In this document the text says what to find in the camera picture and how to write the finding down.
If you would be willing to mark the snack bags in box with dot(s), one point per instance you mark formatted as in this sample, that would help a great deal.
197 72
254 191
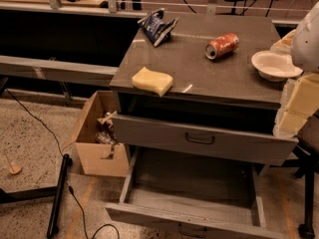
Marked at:
105 130

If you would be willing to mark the grey open lower drawer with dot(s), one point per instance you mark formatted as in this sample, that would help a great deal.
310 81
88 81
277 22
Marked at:
193 195

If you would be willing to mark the red coke can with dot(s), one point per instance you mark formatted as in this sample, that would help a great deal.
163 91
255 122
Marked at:
221 45

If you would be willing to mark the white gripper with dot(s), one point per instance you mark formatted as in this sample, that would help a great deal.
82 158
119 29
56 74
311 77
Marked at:
307 42

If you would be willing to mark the grey drawer cabinet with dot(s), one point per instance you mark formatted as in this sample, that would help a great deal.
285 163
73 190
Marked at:
223 93

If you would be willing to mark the blue chip bag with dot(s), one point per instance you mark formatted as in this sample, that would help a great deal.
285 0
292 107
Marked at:
155 27

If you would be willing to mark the cardboard box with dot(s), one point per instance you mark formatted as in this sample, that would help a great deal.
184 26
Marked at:
97 158

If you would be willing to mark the white paper bowl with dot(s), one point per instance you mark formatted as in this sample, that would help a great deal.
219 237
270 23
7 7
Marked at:
274 67

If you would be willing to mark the grey upper drawer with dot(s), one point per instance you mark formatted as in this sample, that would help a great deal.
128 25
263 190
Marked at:
203 140

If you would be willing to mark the yellow sponge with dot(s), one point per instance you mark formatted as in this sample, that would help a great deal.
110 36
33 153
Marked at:
152 81

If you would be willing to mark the black stand base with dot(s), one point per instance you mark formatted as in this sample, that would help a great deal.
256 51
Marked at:
54 191

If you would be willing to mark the grey metal bench rail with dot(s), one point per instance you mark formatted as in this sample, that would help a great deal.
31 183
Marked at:
77 73

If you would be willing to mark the small wooden cone stand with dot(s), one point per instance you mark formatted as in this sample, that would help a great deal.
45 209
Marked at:
14 168

